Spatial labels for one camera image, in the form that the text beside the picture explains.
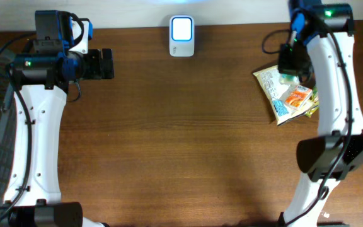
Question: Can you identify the green Kleenex tissue pack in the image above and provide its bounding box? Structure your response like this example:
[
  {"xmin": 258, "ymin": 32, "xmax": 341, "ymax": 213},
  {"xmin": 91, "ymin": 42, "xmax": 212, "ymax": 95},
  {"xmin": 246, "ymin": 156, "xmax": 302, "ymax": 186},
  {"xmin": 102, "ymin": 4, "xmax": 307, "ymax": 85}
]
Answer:
[{"xmin": 279, "ymin": 74, "xmax": 300, "ymax": 85}]

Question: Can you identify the yellow snack bag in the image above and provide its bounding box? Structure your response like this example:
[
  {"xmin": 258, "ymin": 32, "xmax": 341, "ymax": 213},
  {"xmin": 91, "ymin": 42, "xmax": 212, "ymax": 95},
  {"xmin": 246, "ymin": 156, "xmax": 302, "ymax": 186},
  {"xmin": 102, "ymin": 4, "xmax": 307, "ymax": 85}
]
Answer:
[{"xmin": 253, "ymin": 66, "xmax": 312, "ymax": 126}]

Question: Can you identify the orange tissue pack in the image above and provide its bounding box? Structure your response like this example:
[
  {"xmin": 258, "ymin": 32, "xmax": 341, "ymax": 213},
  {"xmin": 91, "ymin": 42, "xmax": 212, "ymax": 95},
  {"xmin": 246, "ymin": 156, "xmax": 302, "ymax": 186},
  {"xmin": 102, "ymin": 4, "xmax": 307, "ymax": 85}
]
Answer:
[{"xmin": 284, "ymin": 85, "xmax": 313, "ymax": 110}]

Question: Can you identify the green snack bag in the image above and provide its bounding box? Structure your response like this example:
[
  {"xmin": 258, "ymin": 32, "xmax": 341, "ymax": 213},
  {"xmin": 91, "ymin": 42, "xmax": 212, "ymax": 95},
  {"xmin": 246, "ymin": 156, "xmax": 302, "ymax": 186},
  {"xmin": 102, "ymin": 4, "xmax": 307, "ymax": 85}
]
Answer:
[{"xmin": 305, "ymin": 86, "xmax": 319, "ymax": 117}]

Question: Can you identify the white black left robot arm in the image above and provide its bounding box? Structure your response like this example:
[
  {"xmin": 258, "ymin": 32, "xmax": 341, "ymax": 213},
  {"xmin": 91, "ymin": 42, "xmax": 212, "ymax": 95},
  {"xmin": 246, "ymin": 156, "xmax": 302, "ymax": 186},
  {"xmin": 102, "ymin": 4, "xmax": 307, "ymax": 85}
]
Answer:
[{"xmin": 0, "ymin": 10, "xmax": 114, "ymax": 227}]

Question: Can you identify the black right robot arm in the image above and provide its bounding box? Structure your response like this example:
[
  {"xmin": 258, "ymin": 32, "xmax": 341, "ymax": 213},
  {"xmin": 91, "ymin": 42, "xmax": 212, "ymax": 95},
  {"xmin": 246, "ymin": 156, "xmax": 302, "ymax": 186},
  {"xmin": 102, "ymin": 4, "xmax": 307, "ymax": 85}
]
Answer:
[{"xmin": 278, "ymin": 1, "xmax": 363, "ymax": 226}]

